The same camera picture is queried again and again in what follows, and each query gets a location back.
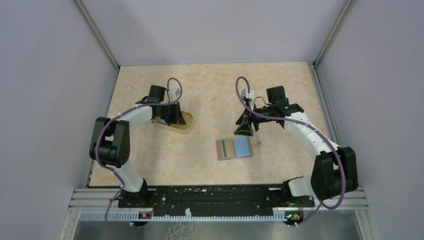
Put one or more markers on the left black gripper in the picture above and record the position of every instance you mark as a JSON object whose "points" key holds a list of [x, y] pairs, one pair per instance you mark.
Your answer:
{"points": [[176, 117]]}

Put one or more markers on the beige oval card tray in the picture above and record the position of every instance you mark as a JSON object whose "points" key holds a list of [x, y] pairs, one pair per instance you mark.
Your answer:
{"points": [[178, 127]]}

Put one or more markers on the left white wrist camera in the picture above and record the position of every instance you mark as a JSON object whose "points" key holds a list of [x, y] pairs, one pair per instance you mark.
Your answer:
{"points": [[173, 94]]}

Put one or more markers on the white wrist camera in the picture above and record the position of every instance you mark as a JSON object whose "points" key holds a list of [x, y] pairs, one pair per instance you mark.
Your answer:
{"points": [[173, 94], [248, 98]]}

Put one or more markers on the brown leather card holder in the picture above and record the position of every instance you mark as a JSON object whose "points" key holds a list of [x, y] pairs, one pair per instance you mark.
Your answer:
{"points": [[243, 147]]}

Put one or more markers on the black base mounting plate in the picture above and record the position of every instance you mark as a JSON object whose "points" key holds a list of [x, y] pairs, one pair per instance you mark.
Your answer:
{"points": [[228, 200]]}

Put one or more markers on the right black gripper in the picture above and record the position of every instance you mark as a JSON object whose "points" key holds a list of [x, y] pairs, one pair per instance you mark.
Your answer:
{"points": [[245, 128]]}

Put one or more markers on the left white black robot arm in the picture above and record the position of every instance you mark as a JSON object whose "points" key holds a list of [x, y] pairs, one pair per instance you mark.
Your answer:
{"points": [[110, 145]]}

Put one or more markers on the left aluminium corner post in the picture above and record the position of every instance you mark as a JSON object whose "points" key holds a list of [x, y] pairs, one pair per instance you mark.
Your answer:
{"points": [[95, 31]]}

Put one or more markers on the white slotted cable duct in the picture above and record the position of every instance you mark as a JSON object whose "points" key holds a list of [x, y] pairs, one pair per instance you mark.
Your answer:
{"points": [[136, 216]]}

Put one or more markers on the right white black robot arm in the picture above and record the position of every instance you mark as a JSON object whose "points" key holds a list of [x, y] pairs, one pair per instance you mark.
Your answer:
{"points": [[335, 168]]}

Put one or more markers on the right aluminium corner post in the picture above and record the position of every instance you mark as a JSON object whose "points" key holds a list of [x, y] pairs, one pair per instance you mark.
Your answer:
{"points": [[336, 27]]}

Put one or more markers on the aluminium corner post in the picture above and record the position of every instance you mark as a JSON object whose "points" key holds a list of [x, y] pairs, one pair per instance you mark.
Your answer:
{"points": [[95, 31], [336, 27]]}

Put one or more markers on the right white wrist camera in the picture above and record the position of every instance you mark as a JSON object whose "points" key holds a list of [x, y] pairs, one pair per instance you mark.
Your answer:
{"points": [[248, 98]]}

